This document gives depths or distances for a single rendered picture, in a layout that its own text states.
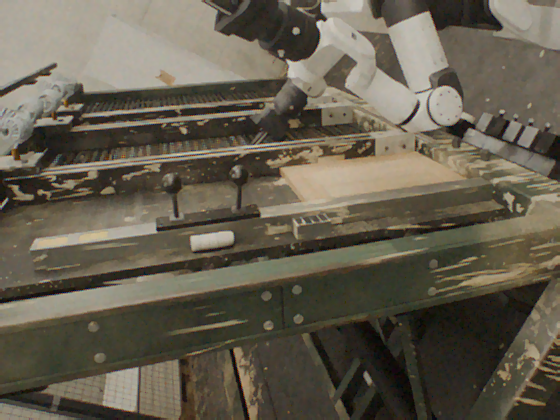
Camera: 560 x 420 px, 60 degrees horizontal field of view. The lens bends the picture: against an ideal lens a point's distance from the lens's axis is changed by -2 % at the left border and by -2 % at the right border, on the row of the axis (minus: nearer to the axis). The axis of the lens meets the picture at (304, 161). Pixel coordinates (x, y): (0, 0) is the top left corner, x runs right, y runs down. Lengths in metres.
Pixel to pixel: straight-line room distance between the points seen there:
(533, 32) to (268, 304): 1.01
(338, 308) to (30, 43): 5.93
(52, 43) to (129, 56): 1.68
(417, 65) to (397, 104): 0.10
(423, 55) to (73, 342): 0.78
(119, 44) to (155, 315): 4.30
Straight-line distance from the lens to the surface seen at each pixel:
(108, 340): 0.78
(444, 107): 1.00
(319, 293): 0.79
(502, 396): 1.18
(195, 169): 1.31
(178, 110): 2.01
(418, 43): 1.02
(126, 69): 4.96
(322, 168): 1.32
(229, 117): 1.79
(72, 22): 6.40
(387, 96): 0.97
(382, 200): 1.05
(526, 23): 1.43
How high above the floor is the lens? 1.69
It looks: 22 degrees down
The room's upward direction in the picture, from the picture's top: 65 degrees counter-clockwise
